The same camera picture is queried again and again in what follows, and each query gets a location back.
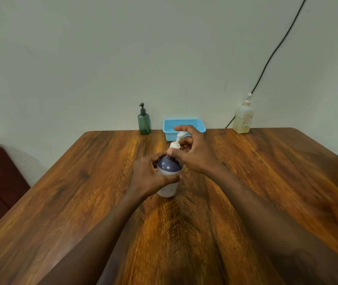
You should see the person's right hand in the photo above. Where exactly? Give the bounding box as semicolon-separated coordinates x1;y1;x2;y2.
167;125;220;175

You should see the person's left hand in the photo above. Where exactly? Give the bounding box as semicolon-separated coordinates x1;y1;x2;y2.
128;151;180;200

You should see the purple and white bottle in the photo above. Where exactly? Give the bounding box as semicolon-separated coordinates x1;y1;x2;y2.
156;154;183;198

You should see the white pump dispenser head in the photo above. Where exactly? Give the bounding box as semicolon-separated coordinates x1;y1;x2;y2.
169;132;188;149

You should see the person's left forearm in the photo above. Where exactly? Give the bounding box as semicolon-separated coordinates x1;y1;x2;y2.
37;187;146;285

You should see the person's right forearm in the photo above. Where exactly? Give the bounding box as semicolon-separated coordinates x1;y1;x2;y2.
206;161;338;285

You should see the blue plastic basket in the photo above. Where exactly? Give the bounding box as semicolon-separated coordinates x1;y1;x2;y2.
163;119;206;142

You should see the green pump bottle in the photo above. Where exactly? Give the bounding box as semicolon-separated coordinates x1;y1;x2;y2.
137;103;151;135

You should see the pale yellow pump bottle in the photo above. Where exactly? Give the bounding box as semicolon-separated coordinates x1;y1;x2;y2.
232;93;254;134

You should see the black cable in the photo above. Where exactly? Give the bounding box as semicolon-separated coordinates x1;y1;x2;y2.
225;0;308;129

